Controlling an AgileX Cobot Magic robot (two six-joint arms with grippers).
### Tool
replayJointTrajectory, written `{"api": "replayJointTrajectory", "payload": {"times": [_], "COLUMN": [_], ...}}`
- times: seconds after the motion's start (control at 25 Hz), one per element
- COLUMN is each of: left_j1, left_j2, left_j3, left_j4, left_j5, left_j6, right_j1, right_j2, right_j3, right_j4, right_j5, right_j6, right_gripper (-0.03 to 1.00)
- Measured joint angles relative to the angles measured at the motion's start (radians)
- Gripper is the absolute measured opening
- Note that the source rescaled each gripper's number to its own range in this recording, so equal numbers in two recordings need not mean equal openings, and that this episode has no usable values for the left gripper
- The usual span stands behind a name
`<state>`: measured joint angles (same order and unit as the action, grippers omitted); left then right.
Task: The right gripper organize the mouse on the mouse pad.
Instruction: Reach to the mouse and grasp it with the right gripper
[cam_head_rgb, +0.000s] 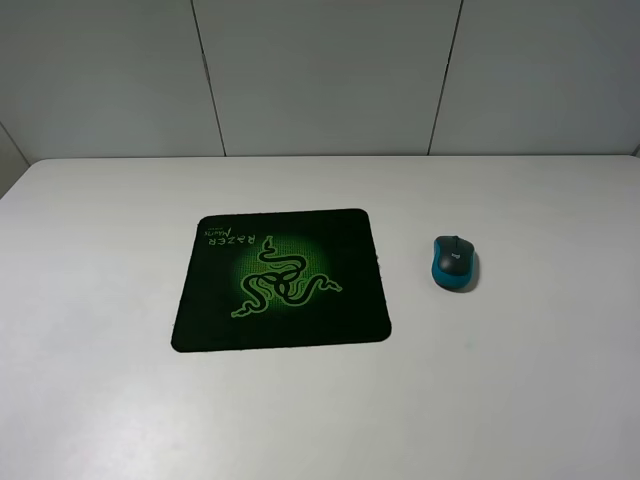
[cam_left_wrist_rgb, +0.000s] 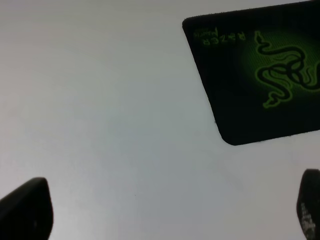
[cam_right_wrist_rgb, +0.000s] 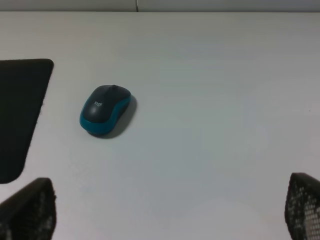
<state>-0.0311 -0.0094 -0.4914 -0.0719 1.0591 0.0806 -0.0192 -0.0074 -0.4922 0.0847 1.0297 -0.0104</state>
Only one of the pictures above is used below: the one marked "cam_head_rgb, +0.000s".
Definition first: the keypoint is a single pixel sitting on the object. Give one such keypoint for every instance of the blue and grey computer mouse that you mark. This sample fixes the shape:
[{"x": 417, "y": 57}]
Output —
[{"x": 454, "y": 263}]

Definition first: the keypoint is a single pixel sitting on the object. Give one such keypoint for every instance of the black green Razer mouse pad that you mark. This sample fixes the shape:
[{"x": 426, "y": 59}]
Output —
[{"x": 282, "y": 280}]

